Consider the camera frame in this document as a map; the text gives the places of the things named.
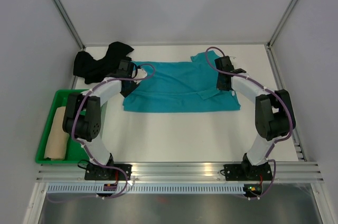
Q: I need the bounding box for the teal t-shirt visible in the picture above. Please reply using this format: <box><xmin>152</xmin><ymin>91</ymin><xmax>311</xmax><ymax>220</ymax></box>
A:
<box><xmin>123</xmin><ymin>51</ymin><xmax>240</xmax><ymax>113</ymax></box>

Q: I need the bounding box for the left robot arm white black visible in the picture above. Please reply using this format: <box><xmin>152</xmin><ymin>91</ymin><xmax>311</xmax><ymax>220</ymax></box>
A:
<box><xmin>62</xmin><ymin>60</ymin><xmax>147</xmax><ymax>180</ymax></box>

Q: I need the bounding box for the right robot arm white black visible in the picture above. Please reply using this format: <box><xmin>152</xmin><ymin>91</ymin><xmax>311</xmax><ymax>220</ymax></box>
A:
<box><xmin>214</xmin><ymin>56</ymin><xmax>295</xmax><ymax>180</ymax></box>

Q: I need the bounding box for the black t-shirt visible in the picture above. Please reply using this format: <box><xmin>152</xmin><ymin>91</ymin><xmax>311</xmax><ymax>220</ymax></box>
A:
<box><xmin>73</xmin><ymin>42</ymin><xmax>134</xmax><ymax>85</ymax></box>

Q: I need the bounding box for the green plastic tray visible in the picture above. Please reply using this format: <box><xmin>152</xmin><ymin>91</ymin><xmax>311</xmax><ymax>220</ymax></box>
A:
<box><xmin>35</xmin><ymin>89</ymin><xmax>89</xmax><ymax>164</ymax></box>

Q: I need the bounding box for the rolled beige t-shirt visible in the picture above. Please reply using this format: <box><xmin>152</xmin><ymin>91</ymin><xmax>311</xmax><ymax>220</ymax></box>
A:
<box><xmin>44</xmin><ymin>106</ymin><xmax>69</xmax><ymax>160</ymax></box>

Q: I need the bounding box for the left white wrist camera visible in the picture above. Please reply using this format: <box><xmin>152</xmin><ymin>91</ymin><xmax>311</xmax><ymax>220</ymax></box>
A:
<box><xmin>136</xmin><ymin>68</ymin><xmax>147</xmax><ymax>80</ymax></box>

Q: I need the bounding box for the right aluminium corner post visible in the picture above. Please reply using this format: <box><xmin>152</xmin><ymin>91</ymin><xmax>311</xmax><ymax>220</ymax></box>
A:
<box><xmin>267</xmin><ymin>0</ymin><xmax>299</xmax><ymax>49</ymax></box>

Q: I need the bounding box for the aluminium corner post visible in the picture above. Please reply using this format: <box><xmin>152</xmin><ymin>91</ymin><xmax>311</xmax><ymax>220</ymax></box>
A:
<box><xmin>267</xmin><ymin>0</ymin><xmax>299</xmax><ymax>49</ymax></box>
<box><xmin>51</xmin><ymin>0</ymin><xmax>86</xmax><ymax>50</ymax></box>

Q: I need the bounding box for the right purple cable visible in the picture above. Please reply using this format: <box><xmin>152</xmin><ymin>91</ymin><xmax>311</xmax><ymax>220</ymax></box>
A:
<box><xmin>205</xmin><ymin>46</ymin><xmax>295</xmax><ymax>201</ymax></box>

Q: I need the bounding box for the purple cable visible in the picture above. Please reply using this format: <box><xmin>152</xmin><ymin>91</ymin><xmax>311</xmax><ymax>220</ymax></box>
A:
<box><xmin>205</xmin><ymin>46</ymin><xmax>295</xmax><ymax>201</ymax></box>
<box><xmin>47</xmin><ymin>62</ymin><xmax>156</xmax><ymax>203</ymax></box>

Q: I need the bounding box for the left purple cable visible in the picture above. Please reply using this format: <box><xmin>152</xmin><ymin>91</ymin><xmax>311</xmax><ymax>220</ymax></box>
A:
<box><xmin>47</xmin><ymin>62</ymin><xmax>156</xmax><ymax>203</ymax></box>

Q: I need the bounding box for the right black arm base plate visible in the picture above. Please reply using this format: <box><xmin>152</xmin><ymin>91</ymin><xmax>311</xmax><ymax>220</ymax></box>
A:
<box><xmin>220</xmin><ymin>163</ymin><xmax>273</xmax><ymax>181</ymax></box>

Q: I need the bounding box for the aluminium frame rail front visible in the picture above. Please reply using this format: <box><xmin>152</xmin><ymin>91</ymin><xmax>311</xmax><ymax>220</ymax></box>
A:
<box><xmin>35</xmin><ymin>161</ymin><xmax>324</xmax><ymax>183</ymax></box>

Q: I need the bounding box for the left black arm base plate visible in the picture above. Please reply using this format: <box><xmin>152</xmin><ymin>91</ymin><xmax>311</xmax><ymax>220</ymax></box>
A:
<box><xmin>78</xmin><ymin>161</ymin><xmax>126</xmax><ymax>181</ymax></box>

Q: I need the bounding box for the left aluminium corner post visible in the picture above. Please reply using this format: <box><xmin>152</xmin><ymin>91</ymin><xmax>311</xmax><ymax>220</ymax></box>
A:
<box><xmin>51</xmin><ymin>0</ymin><xmax>86</xmax><ymax>50</ymax></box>

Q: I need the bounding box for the white slotted cable duct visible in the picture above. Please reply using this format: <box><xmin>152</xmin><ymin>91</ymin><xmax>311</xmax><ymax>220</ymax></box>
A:
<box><xmin>47</xmin><ymin>183</ymin><xmax>261</xmax><ymax>194</ymax></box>

